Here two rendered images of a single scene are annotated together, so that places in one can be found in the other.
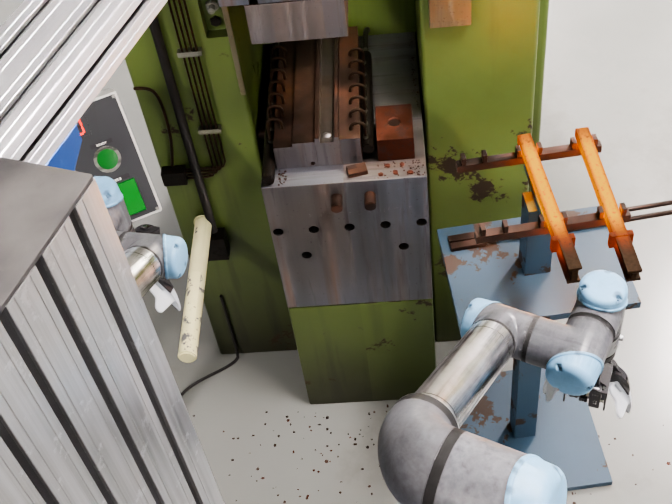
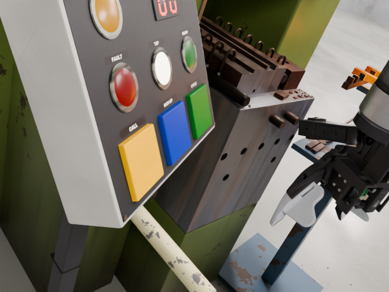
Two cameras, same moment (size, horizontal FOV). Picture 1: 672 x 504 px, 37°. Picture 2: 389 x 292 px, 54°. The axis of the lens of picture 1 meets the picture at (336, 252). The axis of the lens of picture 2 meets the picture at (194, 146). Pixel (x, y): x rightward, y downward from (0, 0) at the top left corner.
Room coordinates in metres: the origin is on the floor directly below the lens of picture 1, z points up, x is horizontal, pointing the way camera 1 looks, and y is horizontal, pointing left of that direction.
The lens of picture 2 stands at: (1.26, 0.94, 1.29)
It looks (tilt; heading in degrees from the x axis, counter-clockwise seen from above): 31 degrees down; 300
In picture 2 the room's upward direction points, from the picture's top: 21 degrees clockwise
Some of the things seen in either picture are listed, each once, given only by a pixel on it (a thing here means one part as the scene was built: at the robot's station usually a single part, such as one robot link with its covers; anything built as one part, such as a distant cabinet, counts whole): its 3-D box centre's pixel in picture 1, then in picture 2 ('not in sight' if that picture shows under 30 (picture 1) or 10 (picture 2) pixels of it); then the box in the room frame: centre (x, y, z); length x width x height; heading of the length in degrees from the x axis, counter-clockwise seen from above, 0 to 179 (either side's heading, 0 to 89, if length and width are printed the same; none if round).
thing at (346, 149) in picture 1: (318, 93); (210, 46); (1.89, -0.02, 0.96); 0.42 x 0.20 x 0.09; 173
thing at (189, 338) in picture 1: (195, 286); (150, 228); (1.63, 0.36, 0.62); 0.44 x 0.05 x 0.05; 173
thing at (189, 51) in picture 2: (107, 159); (189, 54); (1.62, 0.45, 1.09); 0.05 x 0.03 x 0.04; 83
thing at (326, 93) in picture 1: (327, 80); (220, 35); (1.88, -0.04, 0.99); 0.42 x 0.05 x 0.01; 173
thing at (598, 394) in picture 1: (590, 367); not in sight; (0.92, -0.39, 1.07); 0.09 x 0.08 x 0.12; 154
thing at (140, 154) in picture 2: not in sight; (140, 161); (1.51, 0.63, 1.01); 0.07 x 0.05 x 0.07; 108
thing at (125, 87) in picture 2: not in sight; (124, 87); (1.55, 0.64, 1.09); 0.05 x 0.03 x 0.04; 83
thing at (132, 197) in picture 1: (123, 199); (197, 110); (1.57, 0.44, 1.01); 0.07 x 0.05 x 0.07; 108
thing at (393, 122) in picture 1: (394, 132); (279, 70); (1.72, -0.18, 0.95); 0.12 x 0.09 x 0.07; 173
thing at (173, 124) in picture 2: not in sight; (173, 132); (1.54, 0.53, 1.01); 0.07 x 0.05 x 0.07; 108
